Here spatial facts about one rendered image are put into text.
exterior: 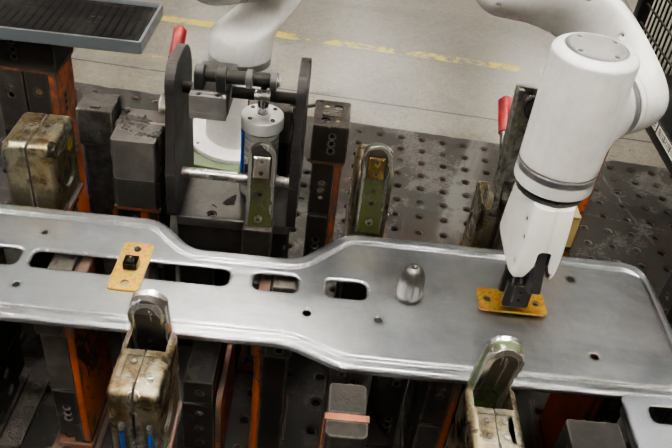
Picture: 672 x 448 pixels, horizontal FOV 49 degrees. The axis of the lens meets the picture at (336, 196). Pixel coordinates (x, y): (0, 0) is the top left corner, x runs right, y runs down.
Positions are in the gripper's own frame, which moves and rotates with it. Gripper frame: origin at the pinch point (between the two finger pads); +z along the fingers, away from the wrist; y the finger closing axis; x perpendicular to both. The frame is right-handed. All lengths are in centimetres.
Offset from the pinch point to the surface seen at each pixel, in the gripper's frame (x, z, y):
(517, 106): -1.5, -16.2, -14.9
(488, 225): -1.4, 1.4, -13.1
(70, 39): -61, -13, -26
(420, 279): -11.8, -0.6, 1.2
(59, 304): -53, 3, 7
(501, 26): 68, 104, -326
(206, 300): -36.6, 3.2, 4.4
